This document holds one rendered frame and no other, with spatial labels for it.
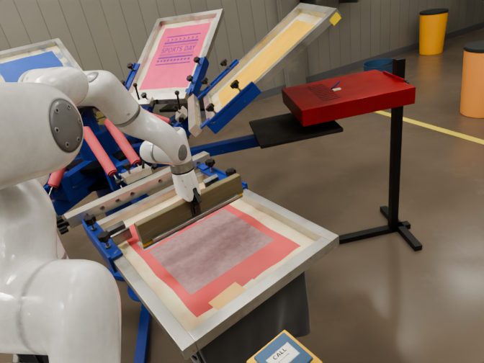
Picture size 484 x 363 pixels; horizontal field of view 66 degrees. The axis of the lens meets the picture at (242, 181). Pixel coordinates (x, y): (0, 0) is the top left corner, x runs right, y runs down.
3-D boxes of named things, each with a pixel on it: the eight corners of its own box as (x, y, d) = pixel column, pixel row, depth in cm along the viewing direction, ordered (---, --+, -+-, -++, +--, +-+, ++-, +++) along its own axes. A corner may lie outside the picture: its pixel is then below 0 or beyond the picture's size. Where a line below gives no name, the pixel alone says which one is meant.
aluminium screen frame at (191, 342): (339, 245, 120) (338, 235, 118) (186, 361, 93) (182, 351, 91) (208, 175, 178) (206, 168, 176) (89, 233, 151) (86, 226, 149)
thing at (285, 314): (315, 330, 144) (305, 244, 124) (221, 413, 123) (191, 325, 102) (308, 326, 146) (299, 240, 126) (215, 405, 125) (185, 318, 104)
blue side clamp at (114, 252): (127, 266, 131) (122, 251, 127) (114, 273, 128) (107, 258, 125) (100, 232, 153) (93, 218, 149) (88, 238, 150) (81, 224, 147)
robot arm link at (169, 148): (105, 124, 96) (150, 168, 113) (142, 125, 90) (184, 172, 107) (119, 99, 100) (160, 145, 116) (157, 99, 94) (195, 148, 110)
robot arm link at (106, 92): (47, 88, 73) (3, 89, 80) (114, 150, 89) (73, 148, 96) (88, 31, 79) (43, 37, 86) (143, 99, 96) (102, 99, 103)
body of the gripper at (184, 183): (164, 166, 121) (173, 194, 127) (179, 174, 114) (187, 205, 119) (184, 157, 125) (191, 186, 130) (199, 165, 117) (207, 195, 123)
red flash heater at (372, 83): (375, 86, 238) (376, 66, 232) (415, 106, 198) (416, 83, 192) (283, 104, 236) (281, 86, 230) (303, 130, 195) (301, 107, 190)
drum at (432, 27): (428, 48, 686) (431, 8, 653) (450, 50, 649) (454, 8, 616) (411, 54, 672) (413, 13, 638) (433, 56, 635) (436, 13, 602)
